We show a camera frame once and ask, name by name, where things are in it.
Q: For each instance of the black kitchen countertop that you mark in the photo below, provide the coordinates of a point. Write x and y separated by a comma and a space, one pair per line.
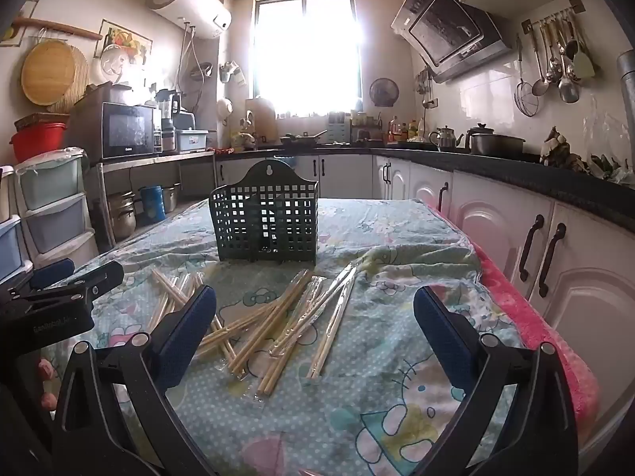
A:
521, 173

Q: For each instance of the black microwave oven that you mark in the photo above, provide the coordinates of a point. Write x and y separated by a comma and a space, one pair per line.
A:
129, 131

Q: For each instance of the white blue plastic drawer cabinet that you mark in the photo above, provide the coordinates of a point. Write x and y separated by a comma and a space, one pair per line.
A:
7, 248

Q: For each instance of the framed wall picture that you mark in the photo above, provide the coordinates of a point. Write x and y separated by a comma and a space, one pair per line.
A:
22, 15

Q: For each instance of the black blender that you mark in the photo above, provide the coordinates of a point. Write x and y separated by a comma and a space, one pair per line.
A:
168, 109

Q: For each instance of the grey-blue storage box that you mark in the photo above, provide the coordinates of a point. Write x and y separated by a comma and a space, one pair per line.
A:
191, 141

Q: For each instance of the cartoon print tablecloth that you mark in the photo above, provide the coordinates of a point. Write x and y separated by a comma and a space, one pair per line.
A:
347, 406

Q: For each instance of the ginger root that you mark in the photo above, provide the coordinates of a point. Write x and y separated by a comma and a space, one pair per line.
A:
558, 151

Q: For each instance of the wide steel pot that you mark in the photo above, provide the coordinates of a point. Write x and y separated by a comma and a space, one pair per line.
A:
496, 145

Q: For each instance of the small round wall fan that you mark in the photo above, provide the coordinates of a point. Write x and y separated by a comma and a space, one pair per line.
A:
383, 92

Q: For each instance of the row of hanging kitchen utensils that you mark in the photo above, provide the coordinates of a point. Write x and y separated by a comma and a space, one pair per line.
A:
568, 87

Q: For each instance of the pink fleece blanket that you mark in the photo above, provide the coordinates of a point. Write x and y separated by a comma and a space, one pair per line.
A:
545, 337

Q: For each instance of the small hanging tools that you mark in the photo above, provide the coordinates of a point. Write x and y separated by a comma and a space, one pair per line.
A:
422, 84

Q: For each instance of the blue canister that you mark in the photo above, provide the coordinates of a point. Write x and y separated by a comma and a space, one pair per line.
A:
153, 206

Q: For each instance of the pale plastic drawer cabinet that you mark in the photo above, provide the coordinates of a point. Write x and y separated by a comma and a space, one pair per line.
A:
54, 218

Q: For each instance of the kitchen shelf rack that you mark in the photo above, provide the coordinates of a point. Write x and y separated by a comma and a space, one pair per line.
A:
149, 159

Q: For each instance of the fruit wall picture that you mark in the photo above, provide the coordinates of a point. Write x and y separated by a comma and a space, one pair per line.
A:
129, 39

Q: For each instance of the bunch of chopsticks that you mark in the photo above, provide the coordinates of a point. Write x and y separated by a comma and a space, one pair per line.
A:
272, 318

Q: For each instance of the black wok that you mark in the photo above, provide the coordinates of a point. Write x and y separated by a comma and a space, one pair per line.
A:
297, 140

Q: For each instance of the wall hook rail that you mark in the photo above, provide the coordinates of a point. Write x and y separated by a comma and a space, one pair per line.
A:
578, 6

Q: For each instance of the small steel pot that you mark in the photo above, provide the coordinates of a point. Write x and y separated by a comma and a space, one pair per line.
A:
171, 198

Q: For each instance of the brown woven basket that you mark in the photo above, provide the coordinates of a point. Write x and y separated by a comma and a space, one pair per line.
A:
39, 120

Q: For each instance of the grey pipe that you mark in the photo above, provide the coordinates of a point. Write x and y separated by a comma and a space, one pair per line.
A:
627, 99

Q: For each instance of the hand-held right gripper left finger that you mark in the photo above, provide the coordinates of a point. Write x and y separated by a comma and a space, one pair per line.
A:
186, 329

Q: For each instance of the hanging steel bowl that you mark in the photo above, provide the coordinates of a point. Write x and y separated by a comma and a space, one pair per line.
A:
201, 72

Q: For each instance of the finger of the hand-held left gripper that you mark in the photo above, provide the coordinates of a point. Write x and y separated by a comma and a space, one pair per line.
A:
49, 271
99, 277

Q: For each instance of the steel kettle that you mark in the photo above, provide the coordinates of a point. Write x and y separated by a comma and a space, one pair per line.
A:
446, 139

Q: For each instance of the dark lidded pot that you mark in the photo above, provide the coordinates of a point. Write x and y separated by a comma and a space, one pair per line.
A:
480, 131

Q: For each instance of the group of condiment bottles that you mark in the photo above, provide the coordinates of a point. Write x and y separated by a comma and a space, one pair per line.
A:
403, 131

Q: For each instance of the white electric water heater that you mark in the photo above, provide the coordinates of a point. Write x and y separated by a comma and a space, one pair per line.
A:
191, 2

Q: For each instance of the wall-mounted metal holder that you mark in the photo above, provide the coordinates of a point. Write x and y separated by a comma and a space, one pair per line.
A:
229, 72

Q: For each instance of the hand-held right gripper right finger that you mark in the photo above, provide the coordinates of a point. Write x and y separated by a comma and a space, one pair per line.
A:
444, 339

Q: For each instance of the wooden cutting board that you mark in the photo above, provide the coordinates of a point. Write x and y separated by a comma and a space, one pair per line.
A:
261, 119

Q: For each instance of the brown box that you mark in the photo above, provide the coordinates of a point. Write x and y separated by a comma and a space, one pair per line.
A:
106, 94

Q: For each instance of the kitchen window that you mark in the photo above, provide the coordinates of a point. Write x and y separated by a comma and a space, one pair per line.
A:
307, 49

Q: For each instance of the black range hood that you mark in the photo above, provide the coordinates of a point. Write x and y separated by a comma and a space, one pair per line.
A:
446, 29

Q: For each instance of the round bamboo cutting boards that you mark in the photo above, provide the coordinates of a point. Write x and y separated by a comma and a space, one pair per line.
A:
47, 72

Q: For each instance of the white hanging colander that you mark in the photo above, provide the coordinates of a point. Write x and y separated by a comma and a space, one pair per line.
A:
224, 107

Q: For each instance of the round woven mat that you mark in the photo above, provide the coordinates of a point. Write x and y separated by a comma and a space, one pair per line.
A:
81, 89

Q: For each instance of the stacked steel stockpot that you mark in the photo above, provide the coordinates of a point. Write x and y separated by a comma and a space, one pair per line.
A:
121, 218

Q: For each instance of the yellow plastic bag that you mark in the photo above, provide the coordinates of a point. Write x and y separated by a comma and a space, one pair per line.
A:
243, 140

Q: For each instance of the red plastic basin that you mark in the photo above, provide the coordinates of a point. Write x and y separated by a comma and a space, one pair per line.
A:
37, 141

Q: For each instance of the plastic bag of greens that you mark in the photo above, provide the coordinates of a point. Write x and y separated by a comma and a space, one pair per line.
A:
612, 171

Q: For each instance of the wall socket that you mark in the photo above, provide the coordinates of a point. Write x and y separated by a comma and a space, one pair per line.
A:
432, 104

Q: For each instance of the green plastic utensil basket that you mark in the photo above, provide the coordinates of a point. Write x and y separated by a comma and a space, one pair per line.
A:
255, 176

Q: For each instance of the wooden rolling pin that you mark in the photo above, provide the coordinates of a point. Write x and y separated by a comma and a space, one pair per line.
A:
59, 28

